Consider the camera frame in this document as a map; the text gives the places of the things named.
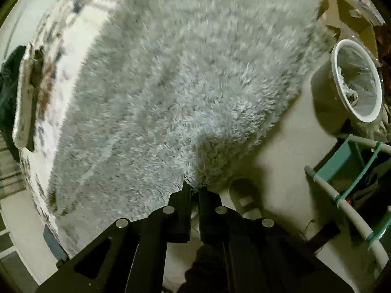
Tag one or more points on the white waste bin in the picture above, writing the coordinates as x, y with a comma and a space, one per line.
351, 88

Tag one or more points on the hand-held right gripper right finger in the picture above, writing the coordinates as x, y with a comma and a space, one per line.
206, 207

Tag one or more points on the teal box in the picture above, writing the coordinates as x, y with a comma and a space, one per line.
337, 161

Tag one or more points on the white pipe rack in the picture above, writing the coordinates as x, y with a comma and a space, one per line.
345, 201

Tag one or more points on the dark green cloth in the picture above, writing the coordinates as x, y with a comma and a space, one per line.
9, 97

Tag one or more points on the patterned white bed sheet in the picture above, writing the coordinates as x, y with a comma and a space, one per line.
55, 76

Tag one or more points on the patterned pillow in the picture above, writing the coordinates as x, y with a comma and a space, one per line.
26, 94

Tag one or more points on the cardboard box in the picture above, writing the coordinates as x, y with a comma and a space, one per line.
351, 15

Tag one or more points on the grey fluffy towel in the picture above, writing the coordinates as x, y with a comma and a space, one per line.
183, 97

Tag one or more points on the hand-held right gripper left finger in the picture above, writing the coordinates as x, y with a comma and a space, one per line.
182, 207

